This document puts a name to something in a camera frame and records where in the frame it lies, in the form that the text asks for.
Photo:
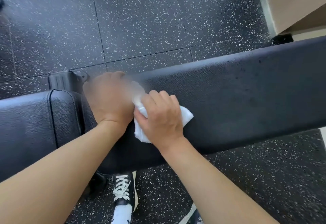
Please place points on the person's right hand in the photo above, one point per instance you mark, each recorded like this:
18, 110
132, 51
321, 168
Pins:
161, 119

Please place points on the person's left hand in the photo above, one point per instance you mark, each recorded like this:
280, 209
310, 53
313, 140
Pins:
109, 99

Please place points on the person's right thumb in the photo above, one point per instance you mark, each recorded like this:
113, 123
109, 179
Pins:
139, 117

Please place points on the person's left fingers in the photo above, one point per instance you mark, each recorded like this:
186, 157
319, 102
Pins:
131, 86

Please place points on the white cleaning cloth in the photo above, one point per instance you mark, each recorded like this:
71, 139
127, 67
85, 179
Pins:
186, 115

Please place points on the person's right forearm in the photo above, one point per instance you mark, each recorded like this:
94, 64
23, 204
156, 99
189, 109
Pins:
203, 180

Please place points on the person's left forearm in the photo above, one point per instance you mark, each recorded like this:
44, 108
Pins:
63, 170

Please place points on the black sneaker with white laces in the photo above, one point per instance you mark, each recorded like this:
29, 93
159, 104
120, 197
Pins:
124, 189

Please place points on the black bench support leg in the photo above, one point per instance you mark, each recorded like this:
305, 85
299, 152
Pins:
98, 181

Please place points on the white sock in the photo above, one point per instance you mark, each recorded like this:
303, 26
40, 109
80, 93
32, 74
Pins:
122, 215

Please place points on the long black bench back pad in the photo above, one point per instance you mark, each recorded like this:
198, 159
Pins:
242, 99

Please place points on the black bench seat pad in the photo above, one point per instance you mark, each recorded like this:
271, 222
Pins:
28, 132

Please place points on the black sneaker with white sole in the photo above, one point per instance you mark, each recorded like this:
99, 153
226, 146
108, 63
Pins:
193, 217

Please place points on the black bench rear foot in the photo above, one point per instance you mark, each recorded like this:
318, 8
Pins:
282, 39

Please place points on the black bench frame foot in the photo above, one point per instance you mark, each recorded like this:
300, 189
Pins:
61, 80

